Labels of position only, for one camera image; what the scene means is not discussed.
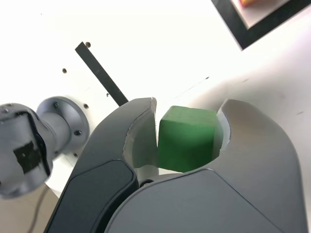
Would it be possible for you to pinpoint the black tape strip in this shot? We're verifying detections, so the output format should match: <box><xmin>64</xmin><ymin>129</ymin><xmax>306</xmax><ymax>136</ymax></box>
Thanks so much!
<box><xmin>74</xmin><ymin>41</ymin><xmax>130</xmax><ymax>107</ymax></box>

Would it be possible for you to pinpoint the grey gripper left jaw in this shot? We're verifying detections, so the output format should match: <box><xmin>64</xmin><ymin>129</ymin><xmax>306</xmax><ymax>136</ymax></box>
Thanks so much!
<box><xmin>45</xmin><ymin>97</ymin><xmax>160</xmax><ymax>233</ymax></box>

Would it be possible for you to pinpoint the dark power cable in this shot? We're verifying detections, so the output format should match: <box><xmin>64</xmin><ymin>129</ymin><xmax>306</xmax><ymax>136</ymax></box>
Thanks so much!
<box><xmin>29</xmin><ymin>186</ymin><xmax>48</xmax><ymax>233</ymax></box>

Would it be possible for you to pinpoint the green cube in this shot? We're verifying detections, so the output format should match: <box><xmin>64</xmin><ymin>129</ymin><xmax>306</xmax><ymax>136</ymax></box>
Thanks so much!
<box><xmin>157</xmin><ymin>105</ymin><xmax>217</xmax><ymax>174</ymax></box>

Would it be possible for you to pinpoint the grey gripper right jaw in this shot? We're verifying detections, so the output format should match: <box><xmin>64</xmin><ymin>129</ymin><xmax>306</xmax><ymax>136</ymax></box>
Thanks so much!
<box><xmin>104</xmin><ymin>98</ymin><xmax>311</xmax><ymax>233</ymax></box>

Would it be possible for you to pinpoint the black tape square outline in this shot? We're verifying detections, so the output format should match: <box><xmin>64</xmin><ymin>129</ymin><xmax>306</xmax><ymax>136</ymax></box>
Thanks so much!
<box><xmin>210</xmin><ymin>0</ymin><xmax>307</xmax><ymax>51</ymax></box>

